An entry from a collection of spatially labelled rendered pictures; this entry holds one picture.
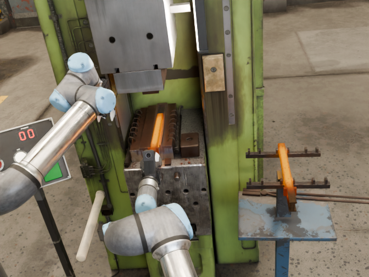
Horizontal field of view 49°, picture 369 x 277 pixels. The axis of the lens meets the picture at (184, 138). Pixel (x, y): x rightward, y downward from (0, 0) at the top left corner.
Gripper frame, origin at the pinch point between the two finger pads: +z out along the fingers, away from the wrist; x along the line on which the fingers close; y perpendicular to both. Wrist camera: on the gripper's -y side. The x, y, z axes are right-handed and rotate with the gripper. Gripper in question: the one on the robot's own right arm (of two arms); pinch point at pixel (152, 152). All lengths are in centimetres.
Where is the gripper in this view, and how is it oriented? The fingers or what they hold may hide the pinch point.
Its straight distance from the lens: 176.2
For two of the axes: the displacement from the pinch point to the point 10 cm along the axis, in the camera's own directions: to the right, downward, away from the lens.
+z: 0.3, -5.2, 8.5
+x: 9.9, -0.8, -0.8
